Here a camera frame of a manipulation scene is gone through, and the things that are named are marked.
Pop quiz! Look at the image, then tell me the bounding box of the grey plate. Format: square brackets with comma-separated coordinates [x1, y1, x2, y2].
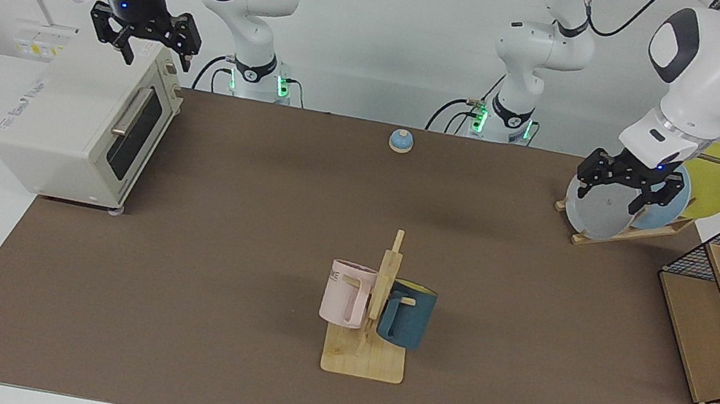
[560, 167, 649, 248]

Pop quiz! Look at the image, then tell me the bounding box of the light blue plate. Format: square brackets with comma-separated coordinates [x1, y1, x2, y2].
[630, 159, 696, 238]

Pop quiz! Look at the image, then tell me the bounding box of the wooden plate rack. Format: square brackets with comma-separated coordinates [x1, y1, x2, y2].
[549, 193, 695, 265]

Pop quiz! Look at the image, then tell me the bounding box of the pale toaster oven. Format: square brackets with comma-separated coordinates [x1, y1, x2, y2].
[0, 15, 193, 221]

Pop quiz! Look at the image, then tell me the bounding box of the yellow plate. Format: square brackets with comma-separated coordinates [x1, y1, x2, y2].
[677, 139, 720, 225]

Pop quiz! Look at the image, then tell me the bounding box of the white socket box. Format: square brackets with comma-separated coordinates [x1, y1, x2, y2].
[10, 18, 79, 66]

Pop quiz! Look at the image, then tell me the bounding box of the small blue round thing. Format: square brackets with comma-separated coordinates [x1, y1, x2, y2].
[387, 128, 416, 156]

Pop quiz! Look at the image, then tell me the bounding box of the dark teal cup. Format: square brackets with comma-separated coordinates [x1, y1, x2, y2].
[374, 277, 440, 353]

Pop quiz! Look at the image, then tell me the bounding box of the brown table cloth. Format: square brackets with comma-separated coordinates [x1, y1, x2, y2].
[0, 54, 720, 404]

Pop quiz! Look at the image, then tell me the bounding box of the pink cup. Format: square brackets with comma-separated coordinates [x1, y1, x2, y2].
[317, 257, 380, 333]

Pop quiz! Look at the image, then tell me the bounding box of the wooden cup stand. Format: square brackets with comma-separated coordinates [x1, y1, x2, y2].
[320, 220, 429, 386]

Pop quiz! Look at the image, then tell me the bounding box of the black base cable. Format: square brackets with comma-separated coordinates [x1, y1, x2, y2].
[191, 50, 232, 95]
[425, 64, 496, 141]

